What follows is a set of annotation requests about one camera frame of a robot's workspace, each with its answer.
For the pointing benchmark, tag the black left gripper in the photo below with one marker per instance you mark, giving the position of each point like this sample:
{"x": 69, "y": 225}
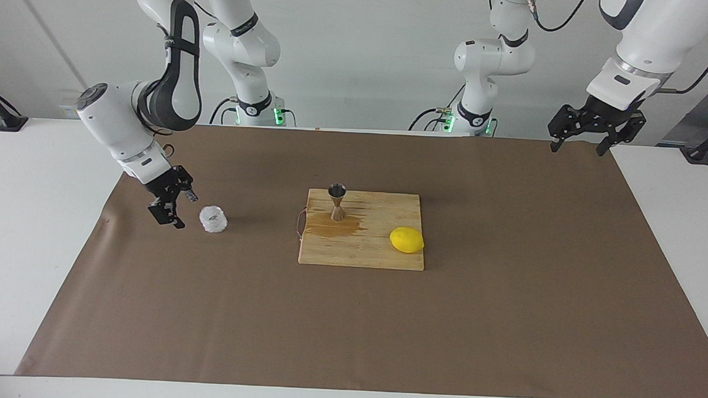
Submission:
{"x": 607, "y": 110}

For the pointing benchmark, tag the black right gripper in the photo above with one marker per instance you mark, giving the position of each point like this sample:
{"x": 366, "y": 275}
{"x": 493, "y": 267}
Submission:
{"x": 166, "y": 186}

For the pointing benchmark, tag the small clear glass cup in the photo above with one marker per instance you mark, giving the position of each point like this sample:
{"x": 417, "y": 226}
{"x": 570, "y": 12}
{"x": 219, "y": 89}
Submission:
{"x": 213, "y": 220}

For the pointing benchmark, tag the steel double jigger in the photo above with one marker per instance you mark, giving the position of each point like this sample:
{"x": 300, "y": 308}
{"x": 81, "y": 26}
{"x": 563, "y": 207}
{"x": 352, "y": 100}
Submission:
{"x": 337, "y": 191}

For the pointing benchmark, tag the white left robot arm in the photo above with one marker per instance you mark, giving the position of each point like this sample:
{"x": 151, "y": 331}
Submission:
{"x": 660, "y": 27}

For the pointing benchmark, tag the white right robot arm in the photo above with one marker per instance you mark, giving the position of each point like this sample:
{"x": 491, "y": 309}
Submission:
{"x": 109, "y": 120}

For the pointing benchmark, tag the black clamp stand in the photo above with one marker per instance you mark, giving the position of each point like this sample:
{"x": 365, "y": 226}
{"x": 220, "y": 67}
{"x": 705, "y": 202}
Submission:
{"x": 698, "y": 153}
{"x": 9, "y": 122}

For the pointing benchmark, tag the brown paper table mat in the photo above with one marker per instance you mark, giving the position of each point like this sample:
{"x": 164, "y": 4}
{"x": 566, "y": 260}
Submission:
{"x": 209, "y": 306}

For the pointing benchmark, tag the wooden cutting board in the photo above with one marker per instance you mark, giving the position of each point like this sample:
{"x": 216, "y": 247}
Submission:
{"x": 358, "y": 252}

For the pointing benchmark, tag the yellow lemon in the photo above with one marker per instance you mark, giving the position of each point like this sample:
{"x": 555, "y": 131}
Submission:
{"x": 407, "y": 240}

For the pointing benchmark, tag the white wall socket box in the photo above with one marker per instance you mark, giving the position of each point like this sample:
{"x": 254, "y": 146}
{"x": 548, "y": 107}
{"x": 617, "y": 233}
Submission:
{"x": 68, "y": 111}

